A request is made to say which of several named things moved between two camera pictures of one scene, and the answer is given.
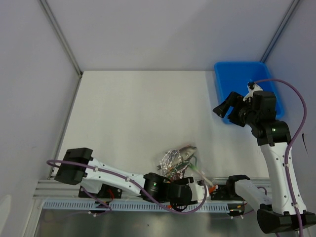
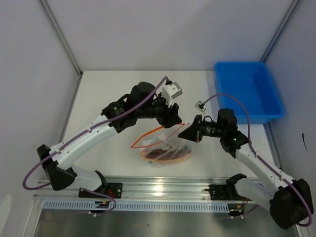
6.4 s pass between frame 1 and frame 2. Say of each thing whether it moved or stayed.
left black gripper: moved
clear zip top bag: moved
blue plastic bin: stayed
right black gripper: moved
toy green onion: moved
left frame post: stayed
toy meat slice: moved
